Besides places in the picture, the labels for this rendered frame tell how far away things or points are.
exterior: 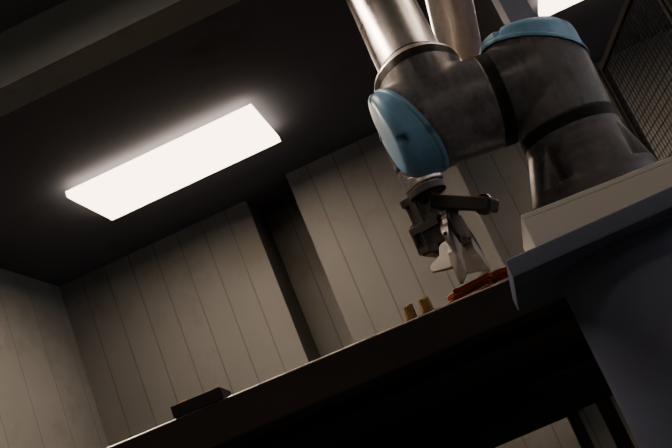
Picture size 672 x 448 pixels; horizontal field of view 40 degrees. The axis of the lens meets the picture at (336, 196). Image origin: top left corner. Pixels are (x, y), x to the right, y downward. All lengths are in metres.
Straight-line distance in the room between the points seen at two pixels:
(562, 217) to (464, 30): 0.59
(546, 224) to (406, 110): 0.21
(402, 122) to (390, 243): 5.34
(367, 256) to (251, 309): 0.93
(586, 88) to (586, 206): 0.15
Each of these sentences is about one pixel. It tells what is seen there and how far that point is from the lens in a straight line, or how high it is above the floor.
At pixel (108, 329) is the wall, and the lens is 7.07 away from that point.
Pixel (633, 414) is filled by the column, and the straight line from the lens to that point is 1.06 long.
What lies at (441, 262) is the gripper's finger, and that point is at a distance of 1.61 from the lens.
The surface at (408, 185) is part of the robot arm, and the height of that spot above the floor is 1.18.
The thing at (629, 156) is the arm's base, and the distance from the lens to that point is 1.07.
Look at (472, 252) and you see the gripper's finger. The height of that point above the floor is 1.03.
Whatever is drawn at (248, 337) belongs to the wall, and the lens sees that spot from 6.67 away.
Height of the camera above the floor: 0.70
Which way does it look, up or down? 18 degrees up
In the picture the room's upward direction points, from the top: 23 degrees counter-clockwise
